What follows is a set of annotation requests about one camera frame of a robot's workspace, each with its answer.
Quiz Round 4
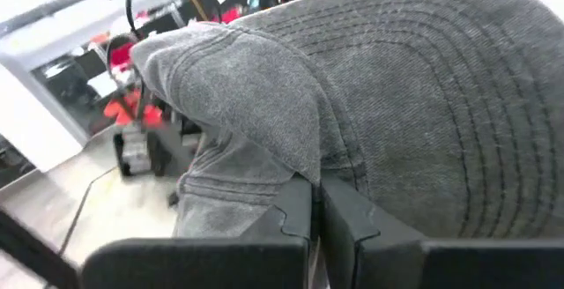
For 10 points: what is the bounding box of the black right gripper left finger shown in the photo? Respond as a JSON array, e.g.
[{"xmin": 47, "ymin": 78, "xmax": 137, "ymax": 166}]
[{"xmin": 81, "ymin": 174, "xmax": 315, "ymax": 289}]

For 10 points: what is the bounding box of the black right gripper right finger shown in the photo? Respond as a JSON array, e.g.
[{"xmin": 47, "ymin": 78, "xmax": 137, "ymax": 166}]
[{"xmin": 319, "ymin": 174, "xmax": 564, "ymax": 289}]

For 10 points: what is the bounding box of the dark grey baseball cap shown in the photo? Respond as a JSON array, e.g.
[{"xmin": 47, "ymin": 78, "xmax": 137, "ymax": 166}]
[{"xmin": 130, "ymin": 0, "xmax": 564, "ymax": 240}]

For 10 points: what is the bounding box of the shelf with small red bins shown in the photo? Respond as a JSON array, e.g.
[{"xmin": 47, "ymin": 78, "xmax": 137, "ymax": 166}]
[{"xmin": 72, "ymin": 2, "xmax": 248, "ymax": 179}]

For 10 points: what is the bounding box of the black aluminium frame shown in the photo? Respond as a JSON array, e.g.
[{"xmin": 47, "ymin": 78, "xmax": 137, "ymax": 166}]
[{"xmin": 0, "ymin": 208, "xmax": 81, "ymax": 289}]

